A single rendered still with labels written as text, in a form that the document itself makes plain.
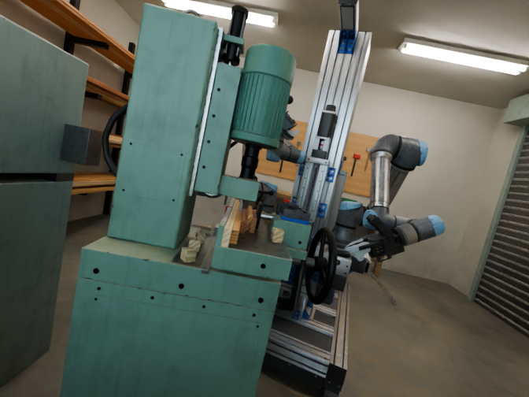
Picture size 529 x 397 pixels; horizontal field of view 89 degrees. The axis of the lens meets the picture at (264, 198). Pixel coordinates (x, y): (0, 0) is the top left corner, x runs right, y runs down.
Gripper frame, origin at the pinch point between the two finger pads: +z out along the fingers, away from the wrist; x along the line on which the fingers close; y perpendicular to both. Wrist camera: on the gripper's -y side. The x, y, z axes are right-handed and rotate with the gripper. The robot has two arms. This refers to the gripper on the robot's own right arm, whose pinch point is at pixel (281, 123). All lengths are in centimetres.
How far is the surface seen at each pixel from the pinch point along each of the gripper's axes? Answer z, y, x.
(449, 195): -278, 204, 211
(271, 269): 41, -31, 33
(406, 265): -284, 94, 269
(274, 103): 19.9, -2.2, -5.0
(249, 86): 19.1, -5.8, -14.2
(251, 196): 15.6, -26.0, 15.9
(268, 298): 34, -38, 42
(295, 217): 16.8, -17.4, 30.7
